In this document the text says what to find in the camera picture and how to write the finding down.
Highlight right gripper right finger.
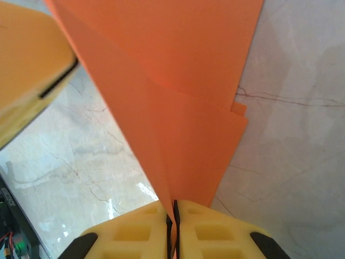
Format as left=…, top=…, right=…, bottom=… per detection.
left=175, top=199, right=291, bottom=259

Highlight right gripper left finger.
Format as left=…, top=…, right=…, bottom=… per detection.
left=61, top=201, right=173, bottom=259

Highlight orange paper sheet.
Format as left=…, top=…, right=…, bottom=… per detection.
left=44, top=0, right=265, bottom=259

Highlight control board with green light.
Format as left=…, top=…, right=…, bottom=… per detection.
left=0, top=226, right=30, bottom=259

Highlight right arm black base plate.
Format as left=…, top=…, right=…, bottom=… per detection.
left=0, top=169, right=43, bottom=259

